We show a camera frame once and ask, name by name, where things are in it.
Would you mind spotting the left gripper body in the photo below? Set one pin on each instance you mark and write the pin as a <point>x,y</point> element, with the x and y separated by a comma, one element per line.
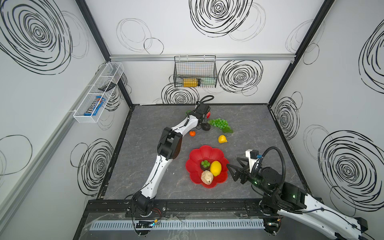
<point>204,120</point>

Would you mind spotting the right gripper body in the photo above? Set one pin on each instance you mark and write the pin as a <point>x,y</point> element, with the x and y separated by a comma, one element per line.
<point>243,174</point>

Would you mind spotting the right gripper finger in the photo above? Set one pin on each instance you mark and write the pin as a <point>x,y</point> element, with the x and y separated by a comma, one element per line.
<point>244,162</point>
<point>235,171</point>

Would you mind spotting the yellow lemon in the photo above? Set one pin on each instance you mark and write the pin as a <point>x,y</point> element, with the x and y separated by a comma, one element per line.
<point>216,168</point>

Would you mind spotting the beige garlic bulb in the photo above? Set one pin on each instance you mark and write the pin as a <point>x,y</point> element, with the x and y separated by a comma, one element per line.
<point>207,177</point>

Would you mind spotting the red flower-shaped fruit bowl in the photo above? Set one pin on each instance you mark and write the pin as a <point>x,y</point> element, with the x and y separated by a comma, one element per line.
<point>206,153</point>

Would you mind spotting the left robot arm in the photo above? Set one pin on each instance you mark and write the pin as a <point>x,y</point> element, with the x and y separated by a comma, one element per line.
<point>168,148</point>

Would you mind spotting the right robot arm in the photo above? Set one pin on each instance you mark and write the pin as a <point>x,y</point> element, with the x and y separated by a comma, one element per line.
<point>285,199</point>

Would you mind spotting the green lime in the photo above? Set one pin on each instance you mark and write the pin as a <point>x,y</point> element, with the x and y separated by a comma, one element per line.
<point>188,113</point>

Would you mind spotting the dark avocado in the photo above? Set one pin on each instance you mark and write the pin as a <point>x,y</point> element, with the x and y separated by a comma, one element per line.
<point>206,126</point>

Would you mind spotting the green grape bunch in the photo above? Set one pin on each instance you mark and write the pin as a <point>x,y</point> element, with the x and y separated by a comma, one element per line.
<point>222,124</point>

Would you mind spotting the green item in basket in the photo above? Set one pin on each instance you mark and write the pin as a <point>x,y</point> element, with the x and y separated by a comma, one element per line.
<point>208,82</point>

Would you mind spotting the yellow box in basket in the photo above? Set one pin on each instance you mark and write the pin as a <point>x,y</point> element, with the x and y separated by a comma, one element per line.
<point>191,83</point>

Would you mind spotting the yellow pear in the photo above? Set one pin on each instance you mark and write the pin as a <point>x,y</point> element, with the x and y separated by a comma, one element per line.
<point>222,139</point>

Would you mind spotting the black remote control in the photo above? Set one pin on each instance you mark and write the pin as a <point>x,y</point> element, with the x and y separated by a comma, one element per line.
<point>107,87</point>

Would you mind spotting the blue candy packet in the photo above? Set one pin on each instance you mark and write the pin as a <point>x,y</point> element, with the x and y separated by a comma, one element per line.
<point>95,106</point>

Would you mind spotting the black wire basket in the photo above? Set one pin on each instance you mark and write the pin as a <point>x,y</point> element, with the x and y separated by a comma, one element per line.
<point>193,66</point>

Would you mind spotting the grey slotted cable duct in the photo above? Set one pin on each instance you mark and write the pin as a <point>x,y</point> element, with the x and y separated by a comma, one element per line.
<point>213,224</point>

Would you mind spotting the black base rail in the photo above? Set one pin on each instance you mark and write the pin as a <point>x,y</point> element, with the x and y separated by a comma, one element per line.
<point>168,208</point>

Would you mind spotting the white wire shelf basket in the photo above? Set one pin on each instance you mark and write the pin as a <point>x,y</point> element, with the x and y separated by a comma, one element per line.
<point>107,73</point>

